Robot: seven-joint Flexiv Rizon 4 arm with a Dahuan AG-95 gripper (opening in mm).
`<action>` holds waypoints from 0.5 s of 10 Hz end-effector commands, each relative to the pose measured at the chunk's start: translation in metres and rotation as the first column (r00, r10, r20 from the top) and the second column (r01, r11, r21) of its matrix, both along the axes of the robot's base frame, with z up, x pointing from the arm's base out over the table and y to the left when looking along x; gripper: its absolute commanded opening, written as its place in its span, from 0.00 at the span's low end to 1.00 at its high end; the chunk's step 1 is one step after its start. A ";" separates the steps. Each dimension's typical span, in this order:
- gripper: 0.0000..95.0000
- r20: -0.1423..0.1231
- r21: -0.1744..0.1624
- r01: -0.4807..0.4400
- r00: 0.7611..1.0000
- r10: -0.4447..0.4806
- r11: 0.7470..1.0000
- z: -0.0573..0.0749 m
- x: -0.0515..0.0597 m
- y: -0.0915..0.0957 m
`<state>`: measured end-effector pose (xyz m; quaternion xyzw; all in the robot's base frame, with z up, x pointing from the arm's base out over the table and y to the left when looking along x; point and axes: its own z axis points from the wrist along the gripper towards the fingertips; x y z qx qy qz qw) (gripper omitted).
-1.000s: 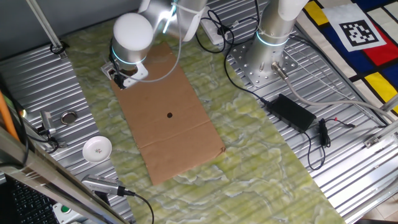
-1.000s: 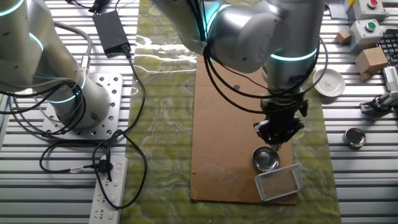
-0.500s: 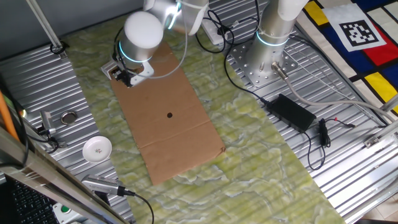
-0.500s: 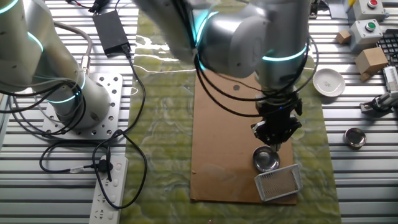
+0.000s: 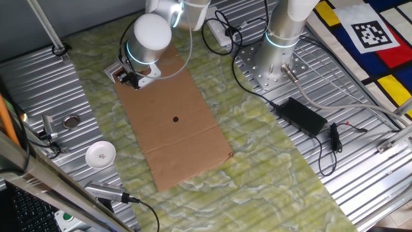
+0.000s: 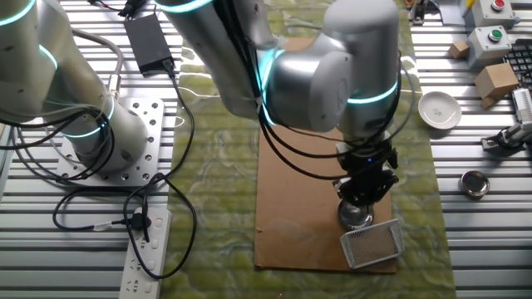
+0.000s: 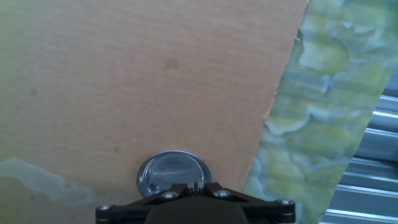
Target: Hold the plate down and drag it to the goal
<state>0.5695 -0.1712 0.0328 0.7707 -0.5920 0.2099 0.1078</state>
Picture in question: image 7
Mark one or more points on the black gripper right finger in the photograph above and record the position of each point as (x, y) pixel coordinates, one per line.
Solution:
(267, 210)

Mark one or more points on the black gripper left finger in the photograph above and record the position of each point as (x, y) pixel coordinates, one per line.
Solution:
(130, 208)

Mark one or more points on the small metal cup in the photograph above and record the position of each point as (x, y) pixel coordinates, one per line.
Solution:
(171, 171)

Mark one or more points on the green marble pattern mat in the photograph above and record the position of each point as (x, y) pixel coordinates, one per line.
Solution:
(323, 93)

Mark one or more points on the brown cardboard sheet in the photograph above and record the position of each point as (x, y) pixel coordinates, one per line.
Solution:
(124, 77)

